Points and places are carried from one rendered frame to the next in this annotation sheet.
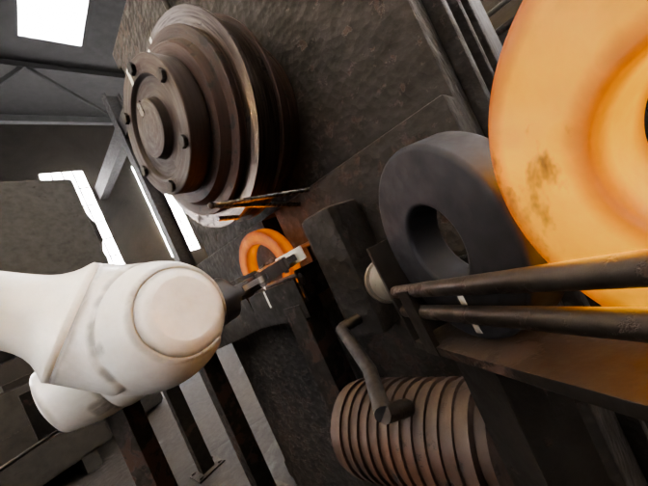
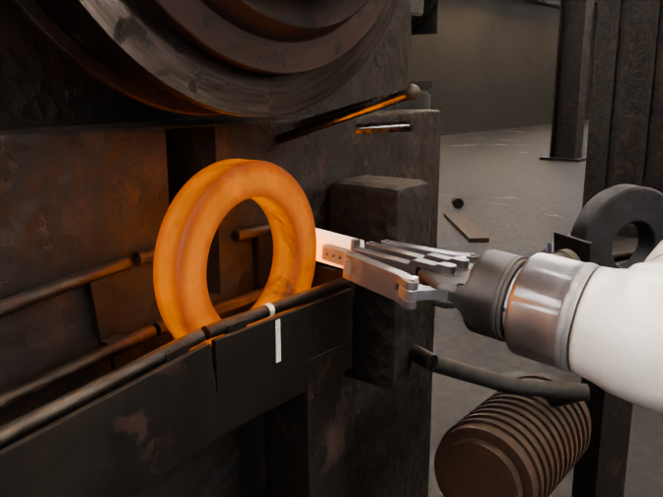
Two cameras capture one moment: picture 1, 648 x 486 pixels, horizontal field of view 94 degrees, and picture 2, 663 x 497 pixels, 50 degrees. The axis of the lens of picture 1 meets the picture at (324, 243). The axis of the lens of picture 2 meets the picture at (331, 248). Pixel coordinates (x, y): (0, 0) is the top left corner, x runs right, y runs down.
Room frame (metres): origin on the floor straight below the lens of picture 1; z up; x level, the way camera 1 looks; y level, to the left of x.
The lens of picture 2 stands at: (0.69, 0.77, 0.91)
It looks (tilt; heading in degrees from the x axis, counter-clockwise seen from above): 13 degrees down; 265
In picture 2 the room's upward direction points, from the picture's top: straight up
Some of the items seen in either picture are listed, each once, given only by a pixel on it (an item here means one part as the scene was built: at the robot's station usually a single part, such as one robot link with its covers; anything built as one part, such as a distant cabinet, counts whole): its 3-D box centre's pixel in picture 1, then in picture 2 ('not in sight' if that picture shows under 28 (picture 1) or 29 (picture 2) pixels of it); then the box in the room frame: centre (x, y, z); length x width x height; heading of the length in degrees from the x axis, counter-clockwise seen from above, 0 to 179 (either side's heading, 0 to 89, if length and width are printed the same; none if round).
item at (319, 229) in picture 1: (356, 266); (376, 279); (0.57, -0.04, 0.68); 0.11 x 0.08 x 0.24; 138
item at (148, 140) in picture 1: (162, 128); not in sight; (0.64, 0.21, 1.11); 0.28 x 0.06 x 0.28; 48
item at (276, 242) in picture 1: (268, 266); (243, 260); (0.72, 0.14, 0.75); 0.18 x 0.03 x 0.18; 49
